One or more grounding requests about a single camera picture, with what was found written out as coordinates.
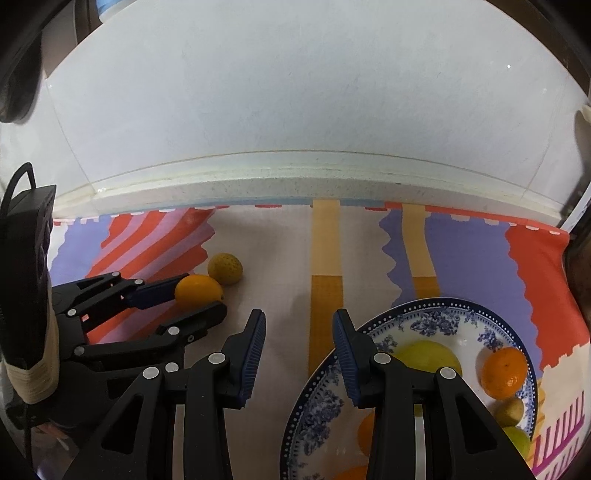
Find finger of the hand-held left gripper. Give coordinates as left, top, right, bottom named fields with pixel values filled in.
left=51, top=272, right=189, bottom=330
left=74, top=300, right=228, bottom=365

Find medium orange with stem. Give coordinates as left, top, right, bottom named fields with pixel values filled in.
left=480, top=347, right=528, bottom=400

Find small yellow kumquat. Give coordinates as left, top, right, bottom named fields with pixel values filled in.
left=490, top=396, right=526, bottom=427

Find small yellow-green citrus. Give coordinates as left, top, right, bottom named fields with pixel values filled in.
left=207, top=252, right=244, bottom=285

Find yellow-green apple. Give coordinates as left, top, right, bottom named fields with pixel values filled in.
left=392, top=340, right=463, bottom=376

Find black cable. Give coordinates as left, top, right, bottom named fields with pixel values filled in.
left=0, top=161, right=38, bottom=217

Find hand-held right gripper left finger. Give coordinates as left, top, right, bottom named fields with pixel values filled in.
left=60, top=309, right=267, bottom=480

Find white and blue bottle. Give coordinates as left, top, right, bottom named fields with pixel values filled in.
left=95, top=0, right=134, bottom=21

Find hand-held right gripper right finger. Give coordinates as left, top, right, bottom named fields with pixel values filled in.
left=332, top=308, right=525, bottom=480

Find white paper card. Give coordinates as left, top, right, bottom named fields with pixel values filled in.
left=558, top=185, right=591, bottom=232

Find colourful striped tablecloth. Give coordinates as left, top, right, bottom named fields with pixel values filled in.
left=46, top=198, right=591, bottom=480

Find large green apple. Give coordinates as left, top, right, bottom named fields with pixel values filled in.
left=501, top=425, right=533, bottom=461

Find blue and white plate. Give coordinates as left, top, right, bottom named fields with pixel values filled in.
left=279, top=298, right=541, bottom=480

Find black pan with metal strainer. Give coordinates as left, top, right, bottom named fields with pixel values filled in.
left=0, top=28, right=44, bottom=124

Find small orange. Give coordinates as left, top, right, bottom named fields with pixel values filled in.
left=358, top=411, right=377, bottom=457

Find large orange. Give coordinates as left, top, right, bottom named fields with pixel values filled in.
left=330, top=465, right=370, bottom=480

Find dark pot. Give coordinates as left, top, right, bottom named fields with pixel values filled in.
left=564, top=231, right=591, bottom=335

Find yellow-orange citrus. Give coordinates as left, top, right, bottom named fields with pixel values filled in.
left=174, top=274, right=226, bottom=311

